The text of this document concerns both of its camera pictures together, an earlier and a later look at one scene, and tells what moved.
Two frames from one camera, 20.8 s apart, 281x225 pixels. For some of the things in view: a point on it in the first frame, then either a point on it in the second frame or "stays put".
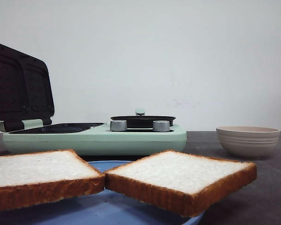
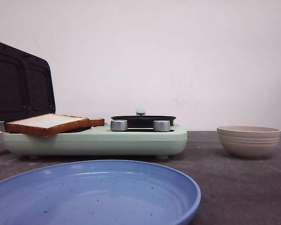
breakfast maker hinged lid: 21,88 stays put
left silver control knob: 118,125 stays put
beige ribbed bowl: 247,141 stays put
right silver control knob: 161,125 stays put
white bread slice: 25,180 -> 52,124
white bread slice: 178,183 -> 96,122
